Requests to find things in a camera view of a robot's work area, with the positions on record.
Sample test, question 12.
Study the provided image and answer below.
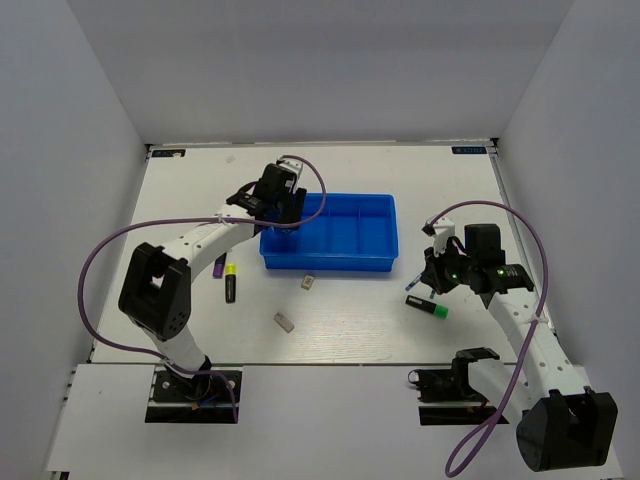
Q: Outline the blue pen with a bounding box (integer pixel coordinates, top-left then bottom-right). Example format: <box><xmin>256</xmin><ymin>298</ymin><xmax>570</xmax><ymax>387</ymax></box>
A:
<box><xmin>405</xmin><ymin>273</ymin><xmax>422</xmax><ymax>292</ymax></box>

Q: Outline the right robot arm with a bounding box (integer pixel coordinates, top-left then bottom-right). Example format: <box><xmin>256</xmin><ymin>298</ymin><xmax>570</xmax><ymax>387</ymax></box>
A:
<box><xmin>421</xmin><ymin>218</ymin><xmax>618</xmax><ymax>472</ymax></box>

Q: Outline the yellow cap black highlighter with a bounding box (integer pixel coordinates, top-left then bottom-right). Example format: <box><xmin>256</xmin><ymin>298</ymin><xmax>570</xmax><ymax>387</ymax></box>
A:
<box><xmin>224</xmin><ymin>263</ymin><xmax>237</xmax><ymax>304</ymax></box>

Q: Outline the purple cap highlighter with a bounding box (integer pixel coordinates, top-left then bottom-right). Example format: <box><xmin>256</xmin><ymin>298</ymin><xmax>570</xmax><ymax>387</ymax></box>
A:
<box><xmin>212</xmin><ymin>253</ymin><xmax>227</xmax><ymax>279</ymax></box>

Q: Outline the green cap black highlighter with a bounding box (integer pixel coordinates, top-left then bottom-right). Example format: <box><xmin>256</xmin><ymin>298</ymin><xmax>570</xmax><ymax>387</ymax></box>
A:
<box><xmin>405</xmin><ymin>295</ymin><xmax>449</xmax><ymax>319</ymax></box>

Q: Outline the beige eraser block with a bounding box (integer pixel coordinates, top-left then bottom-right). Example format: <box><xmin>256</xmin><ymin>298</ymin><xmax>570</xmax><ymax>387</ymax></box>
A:
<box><xmin>301</xmin><ymin>275</ymin><xmax>314</xmax><ymax>290</ymax></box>

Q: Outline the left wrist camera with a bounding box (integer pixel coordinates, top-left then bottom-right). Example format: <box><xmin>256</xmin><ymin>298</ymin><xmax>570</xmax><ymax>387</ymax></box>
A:
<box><xmin>276</xmin><ymin>156</ymin><xmax>304</xmax><ymax>192</ymax></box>

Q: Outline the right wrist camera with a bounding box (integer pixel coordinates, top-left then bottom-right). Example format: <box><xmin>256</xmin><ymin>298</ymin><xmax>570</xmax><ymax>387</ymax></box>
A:
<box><xmin>422</xmin><ymin>216</ymin><xmax>455</xmax><ymax>256</ymax></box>

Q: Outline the right corner label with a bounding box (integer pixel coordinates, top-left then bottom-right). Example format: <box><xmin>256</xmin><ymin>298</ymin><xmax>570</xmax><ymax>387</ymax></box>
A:
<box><xmin>451</xmin><ymin>145</ymin><xmax>487</xmax><ymax>155</ymax></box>

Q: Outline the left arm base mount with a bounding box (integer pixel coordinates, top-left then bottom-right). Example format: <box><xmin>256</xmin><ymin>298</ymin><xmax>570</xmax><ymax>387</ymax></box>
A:
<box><xmin>145</xmin><ymin>369</ymin><xmax>243</xmax><ymax>425</ymax></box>

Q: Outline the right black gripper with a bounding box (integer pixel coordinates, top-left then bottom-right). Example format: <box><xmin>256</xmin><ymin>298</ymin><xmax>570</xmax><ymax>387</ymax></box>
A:
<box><xmin>421</xmin><ymin>239</ymin><xmax>477</xmax><ymax>295</ymax></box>

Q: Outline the blue round tape container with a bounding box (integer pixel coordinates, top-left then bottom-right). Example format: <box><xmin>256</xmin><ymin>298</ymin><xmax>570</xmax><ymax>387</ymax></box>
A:
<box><xmin>273</xmin><ymin>227</ymin><xmax>299</xmax><ymax>239</ymax></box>

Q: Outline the corner label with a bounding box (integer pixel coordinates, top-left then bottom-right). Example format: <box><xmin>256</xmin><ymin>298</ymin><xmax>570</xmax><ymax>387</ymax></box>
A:
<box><xmin>451</xmin><ymin>145</ymin><xmax>487</xmax><ymax>155</ymax></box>
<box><xmin>151</xmin><ymin>149</ymin><xmax>186</xmax><ymax>158</ymax></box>

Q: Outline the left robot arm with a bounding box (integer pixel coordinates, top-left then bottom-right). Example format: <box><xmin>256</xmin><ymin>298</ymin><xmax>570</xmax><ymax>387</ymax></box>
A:
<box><xmin>118</xmin><ymin>156</ymin><xmax>306</xmax><ymax>399</ymax></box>

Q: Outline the left corner label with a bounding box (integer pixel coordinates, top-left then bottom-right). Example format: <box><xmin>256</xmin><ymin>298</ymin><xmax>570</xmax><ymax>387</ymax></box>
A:
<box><xmin>151</xmin><ymin>149</ymin><xmax>186</xmax><ymax>158</ymax></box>

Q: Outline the blue divided plastic bin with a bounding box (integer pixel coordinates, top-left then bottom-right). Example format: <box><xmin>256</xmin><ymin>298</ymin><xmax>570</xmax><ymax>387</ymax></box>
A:
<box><xmin>259</xmin><ymin>193</ymin><xmax>399</xmax><ymax>273</ymax></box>

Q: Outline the metal table edge rail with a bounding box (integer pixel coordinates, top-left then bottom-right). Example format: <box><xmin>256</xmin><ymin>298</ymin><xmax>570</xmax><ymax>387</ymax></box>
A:
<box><xmin>486</xmin><ymin>138</ymin><xmax>558</xmax><ymax>343</ymax></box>

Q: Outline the grey eraser block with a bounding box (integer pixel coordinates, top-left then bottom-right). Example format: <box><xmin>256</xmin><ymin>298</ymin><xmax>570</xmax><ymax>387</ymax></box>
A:
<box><xmin>273</xmin><ymin>312</ymin><xmax>295</xmax><ymax>333</ymax></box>

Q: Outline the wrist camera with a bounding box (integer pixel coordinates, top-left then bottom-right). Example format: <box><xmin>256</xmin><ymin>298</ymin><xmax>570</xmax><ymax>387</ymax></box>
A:
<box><xmin>276</xmin><ymin>156</ymin><xmax>304</xmax><ymax>192</ymax></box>
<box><xmin>422</xmin><ymin>216</ymin><xmax>455</xmax><ymax>256</ymax></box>

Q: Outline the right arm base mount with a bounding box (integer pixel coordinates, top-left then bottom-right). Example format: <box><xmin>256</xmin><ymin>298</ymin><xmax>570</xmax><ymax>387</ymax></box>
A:
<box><xmin>407</xmin><ymin>369</ymin><xmax>496</xmax><ymax>426</ymax></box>

